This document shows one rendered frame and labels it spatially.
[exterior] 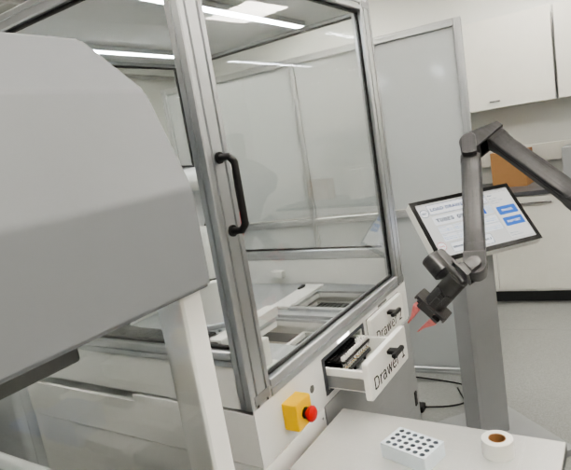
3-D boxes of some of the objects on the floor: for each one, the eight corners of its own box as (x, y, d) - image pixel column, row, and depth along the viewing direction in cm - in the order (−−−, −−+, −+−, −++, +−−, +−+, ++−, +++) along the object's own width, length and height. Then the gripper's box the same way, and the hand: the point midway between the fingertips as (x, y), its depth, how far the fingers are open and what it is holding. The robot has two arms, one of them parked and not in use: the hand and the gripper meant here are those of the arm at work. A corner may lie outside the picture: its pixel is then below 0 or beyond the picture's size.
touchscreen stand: (576, 453, 233) (559, 228, 216) (490, 487, 221) (465, 252, 204) (499, 406, 281) (480, 218, 264) (425, 431, 269) (400, 236, 252)
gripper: (428, 281, 142) (395, 318, 149) (458, 307, 139) (423, 343, 146) (436, 273, 147) (404, 310, 155) (465, 298, 144) (431, 335, 152)
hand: (414, 324), depth 150 cm, fingers open, 3 cm apart
